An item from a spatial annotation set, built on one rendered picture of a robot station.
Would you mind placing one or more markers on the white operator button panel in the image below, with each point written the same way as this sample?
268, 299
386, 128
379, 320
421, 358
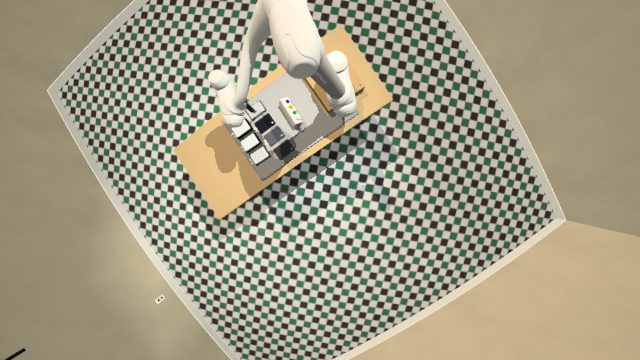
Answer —
291, 113

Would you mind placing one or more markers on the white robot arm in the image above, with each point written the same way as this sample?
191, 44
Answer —
300, 51

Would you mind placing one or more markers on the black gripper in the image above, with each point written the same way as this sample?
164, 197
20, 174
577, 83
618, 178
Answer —
249, 107

